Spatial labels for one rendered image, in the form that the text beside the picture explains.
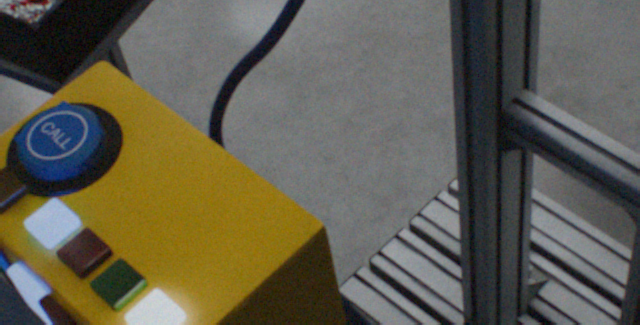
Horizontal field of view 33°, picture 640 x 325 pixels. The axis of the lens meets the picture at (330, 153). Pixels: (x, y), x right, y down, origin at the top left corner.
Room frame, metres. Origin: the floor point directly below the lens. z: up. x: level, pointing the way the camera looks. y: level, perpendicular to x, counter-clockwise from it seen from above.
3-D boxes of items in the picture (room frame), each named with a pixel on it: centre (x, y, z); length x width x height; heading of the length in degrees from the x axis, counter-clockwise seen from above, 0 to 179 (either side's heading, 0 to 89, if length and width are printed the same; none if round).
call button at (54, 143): (0.33, 0.12, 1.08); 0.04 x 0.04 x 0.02
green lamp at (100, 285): (0.25, 0.10, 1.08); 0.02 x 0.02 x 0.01; 37
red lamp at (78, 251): (0.27, 0.11, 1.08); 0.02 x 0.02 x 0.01; 37
